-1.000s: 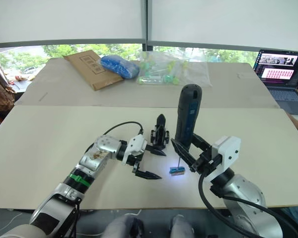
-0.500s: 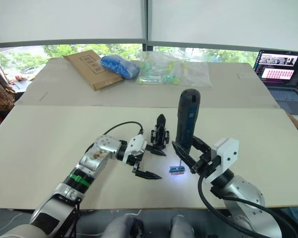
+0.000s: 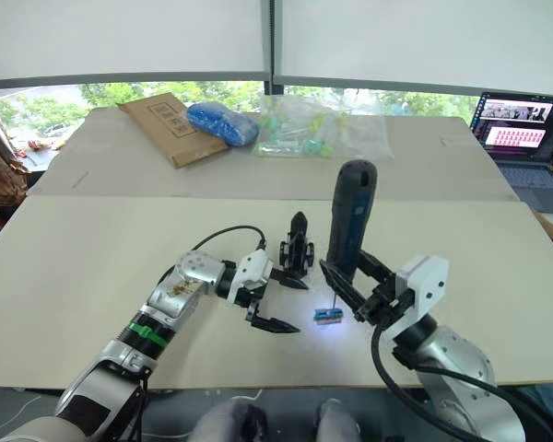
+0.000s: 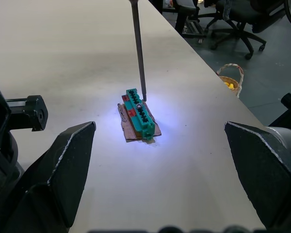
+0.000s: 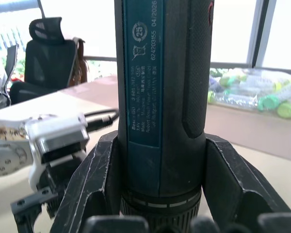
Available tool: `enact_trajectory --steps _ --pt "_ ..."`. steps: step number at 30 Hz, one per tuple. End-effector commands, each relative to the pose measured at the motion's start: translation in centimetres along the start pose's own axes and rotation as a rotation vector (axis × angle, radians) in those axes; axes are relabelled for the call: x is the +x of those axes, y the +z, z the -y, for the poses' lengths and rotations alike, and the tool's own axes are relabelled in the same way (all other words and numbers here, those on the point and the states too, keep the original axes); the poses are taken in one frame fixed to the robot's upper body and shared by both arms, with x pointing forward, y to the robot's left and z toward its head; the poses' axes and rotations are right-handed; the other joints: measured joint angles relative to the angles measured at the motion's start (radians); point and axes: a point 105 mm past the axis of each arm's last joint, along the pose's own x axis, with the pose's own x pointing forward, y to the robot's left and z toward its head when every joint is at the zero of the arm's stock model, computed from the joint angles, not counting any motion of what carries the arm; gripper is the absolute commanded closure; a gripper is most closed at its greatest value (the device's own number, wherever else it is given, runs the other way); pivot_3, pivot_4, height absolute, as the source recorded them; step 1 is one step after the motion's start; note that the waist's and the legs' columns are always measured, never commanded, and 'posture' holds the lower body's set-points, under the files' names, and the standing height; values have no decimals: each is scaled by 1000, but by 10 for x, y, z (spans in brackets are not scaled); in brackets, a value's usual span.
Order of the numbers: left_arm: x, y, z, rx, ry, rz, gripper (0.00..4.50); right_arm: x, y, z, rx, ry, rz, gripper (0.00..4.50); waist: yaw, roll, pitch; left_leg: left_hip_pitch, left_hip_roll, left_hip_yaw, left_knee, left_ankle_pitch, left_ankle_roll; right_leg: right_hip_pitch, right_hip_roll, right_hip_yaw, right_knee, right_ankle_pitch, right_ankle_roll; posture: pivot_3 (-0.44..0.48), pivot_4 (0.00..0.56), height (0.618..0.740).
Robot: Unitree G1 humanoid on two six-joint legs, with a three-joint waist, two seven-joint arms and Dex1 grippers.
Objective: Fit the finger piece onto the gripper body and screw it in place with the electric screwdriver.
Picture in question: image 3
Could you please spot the brown cardboard envelope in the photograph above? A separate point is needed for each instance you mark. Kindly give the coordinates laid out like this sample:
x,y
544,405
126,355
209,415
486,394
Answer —
x,y
166,129

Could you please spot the white roller blind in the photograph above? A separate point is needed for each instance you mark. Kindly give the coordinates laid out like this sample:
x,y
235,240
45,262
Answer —
x,y
120,37
419,41

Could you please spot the open laptop computer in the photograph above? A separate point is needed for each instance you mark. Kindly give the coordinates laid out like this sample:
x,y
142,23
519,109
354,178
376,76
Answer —
x,y
516,138

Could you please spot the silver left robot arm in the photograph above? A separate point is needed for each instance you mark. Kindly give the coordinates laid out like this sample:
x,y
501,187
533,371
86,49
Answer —
x,y
184,281

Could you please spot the black loose gripper body workpiece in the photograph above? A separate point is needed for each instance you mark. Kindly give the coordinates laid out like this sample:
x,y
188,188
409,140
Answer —
x,y
297,251

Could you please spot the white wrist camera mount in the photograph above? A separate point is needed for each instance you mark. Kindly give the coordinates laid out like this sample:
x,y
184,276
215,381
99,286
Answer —
x,y
253,267
426,285

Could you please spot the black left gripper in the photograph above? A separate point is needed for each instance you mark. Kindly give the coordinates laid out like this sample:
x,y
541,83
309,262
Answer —
x,y
253,300

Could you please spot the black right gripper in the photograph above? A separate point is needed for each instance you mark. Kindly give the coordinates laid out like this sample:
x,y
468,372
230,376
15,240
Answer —
x,y
380,308

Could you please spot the dark grey electric screwdriver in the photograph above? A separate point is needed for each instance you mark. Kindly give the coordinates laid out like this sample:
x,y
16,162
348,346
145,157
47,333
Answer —
x,y
350,216

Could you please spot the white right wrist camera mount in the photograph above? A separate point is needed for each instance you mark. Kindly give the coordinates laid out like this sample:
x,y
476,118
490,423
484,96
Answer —
x,y
426,285

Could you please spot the small blue finger piece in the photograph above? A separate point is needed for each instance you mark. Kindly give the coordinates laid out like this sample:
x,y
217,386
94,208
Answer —
x,y
328,316

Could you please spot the brown patterned cloth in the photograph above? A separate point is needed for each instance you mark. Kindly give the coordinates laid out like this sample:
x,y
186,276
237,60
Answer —
x,y
0,156

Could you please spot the grey rounded shape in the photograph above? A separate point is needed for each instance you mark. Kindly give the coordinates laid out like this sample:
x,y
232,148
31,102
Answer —
x,y
230,421
336,421

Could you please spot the grey window frame post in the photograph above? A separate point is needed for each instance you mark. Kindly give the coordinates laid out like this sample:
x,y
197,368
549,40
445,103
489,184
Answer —
x,y
272,46

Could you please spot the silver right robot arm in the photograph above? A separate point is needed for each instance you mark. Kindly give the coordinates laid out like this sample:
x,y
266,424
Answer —
x,y
461,359

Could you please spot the clear bag with green parts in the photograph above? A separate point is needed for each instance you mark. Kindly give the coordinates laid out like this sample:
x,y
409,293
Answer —
x,y
318,126

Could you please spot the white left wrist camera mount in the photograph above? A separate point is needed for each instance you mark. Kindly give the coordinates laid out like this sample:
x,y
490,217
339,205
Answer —
x,y
253,267

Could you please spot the blue plastic bag bundle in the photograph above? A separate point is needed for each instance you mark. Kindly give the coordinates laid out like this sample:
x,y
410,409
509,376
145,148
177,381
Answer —
x,y
223,123

